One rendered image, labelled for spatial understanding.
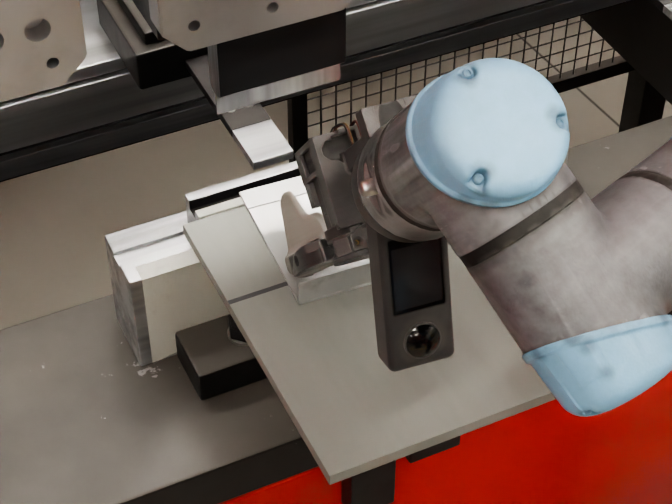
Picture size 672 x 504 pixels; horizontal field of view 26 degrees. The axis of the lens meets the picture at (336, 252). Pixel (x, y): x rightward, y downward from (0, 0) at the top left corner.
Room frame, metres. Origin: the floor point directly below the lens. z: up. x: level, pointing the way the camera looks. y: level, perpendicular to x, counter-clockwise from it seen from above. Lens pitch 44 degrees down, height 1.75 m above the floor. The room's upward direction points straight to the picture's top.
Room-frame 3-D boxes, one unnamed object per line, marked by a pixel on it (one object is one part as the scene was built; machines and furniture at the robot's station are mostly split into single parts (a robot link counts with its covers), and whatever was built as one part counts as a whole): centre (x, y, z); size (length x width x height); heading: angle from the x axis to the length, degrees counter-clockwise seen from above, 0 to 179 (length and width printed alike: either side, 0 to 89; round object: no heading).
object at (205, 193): (0.88, 0.02, 0.98); 0.20 x 0.03 x 0.03; 115
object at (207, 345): (0.83, -0.02, 0.89); 0.30 x 0.05 x 0.03; 115
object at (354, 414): (0.73, -0.02, 1.00); 0.26 x 0.18 x 0.01; 25
